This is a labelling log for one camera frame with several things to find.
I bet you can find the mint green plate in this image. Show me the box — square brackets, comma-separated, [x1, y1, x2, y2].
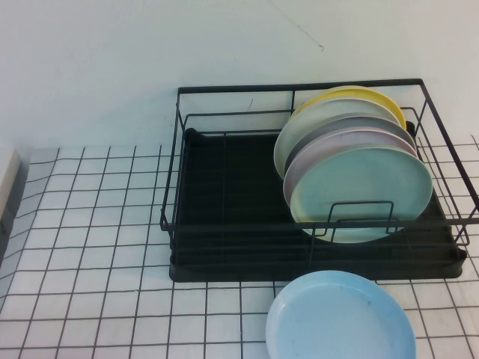
[289, 145, 435, 245]

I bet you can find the pale white plate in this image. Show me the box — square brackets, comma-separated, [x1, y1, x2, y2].
[273, 97, 401, 181]

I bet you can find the yellow plate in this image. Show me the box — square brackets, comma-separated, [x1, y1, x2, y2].
[290, 85, 407, 130]

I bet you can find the grey plate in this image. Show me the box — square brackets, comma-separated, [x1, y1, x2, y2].
[286, 114, 417, 177]

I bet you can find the black plastic drain tray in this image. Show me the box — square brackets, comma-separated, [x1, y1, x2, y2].
[168, 128, 468, 283]

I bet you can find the white black-grid tablecloth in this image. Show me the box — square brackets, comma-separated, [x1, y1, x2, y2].
[0, 134, 479, 359]

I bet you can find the light blue plate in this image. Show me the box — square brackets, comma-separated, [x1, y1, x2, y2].
[265, 269, 417, 359]

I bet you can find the pink plate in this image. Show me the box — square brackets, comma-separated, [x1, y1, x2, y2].
[283, 126, 420, 218]

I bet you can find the black wire dish rack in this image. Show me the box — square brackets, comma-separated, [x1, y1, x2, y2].
[159, 77, 479, 263]

